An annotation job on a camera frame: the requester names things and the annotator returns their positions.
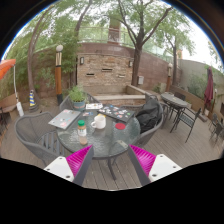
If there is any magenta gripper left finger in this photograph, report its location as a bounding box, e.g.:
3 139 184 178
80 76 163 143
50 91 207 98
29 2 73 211
45 145 94 186

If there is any grey laptop with stickers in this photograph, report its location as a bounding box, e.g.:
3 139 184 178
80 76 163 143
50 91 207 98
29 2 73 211
48 109 81 129

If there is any large tree trunk centre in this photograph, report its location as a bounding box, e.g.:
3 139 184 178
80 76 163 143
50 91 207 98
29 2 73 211
117 0 173 86

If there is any white booklet on table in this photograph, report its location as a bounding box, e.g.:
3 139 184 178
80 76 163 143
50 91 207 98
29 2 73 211
86 103 103 110

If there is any striped traffic cone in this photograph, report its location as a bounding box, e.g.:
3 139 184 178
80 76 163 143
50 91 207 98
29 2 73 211
29 90 37 108

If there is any green-capped plastic bottle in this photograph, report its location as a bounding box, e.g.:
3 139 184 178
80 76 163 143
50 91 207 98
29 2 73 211
78 120 87 145

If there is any orange patio umbrella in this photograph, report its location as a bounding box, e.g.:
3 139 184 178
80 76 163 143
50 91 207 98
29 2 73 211
0 59 24 116

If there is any round glass patio table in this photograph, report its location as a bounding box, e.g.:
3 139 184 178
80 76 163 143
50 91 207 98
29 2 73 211
57 111 140 179

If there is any wooden post lamp right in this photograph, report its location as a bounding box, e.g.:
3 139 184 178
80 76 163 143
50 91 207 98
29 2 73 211
166 63 173 92

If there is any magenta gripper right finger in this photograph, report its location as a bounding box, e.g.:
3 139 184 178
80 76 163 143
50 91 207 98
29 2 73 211
128 145 181 186

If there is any black metal chair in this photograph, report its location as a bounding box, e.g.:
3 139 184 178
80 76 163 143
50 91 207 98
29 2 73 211
169 106 203 144

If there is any grey wicker chair right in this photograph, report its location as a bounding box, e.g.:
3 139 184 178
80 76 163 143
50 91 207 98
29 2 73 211
122 99 164 148

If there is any white ceramic mug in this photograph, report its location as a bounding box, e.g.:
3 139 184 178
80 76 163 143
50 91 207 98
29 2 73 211
91 115 106 129

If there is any grey wicker chair left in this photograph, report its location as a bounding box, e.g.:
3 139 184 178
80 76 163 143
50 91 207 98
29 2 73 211
14 112 65 163

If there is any potted green plant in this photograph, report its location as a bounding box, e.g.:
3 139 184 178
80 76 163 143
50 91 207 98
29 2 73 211
69 85 87 111

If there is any leaning tree trunk left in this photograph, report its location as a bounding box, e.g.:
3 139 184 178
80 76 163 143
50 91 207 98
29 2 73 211
27 6 54 103

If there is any red round coaster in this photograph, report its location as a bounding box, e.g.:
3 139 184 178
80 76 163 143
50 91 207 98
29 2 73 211
115 123 126 130

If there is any wooden post lamp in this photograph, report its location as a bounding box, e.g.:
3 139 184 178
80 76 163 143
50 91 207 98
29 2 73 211
55 45 63 105
166 63 173 92

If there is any folded maroon patio umbrella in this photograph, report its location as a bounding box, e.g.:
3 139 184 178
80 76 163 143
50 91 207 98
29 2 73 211
204 67 213 109

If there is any black laptop with stickers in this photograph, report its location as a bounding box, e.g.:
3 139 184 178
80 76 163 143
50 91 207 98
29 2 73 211
98 104 134 123

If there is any wooden post lamp left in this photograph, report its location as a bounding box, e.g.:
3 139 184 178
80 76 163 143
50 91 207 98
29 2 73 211
55 45 63 105

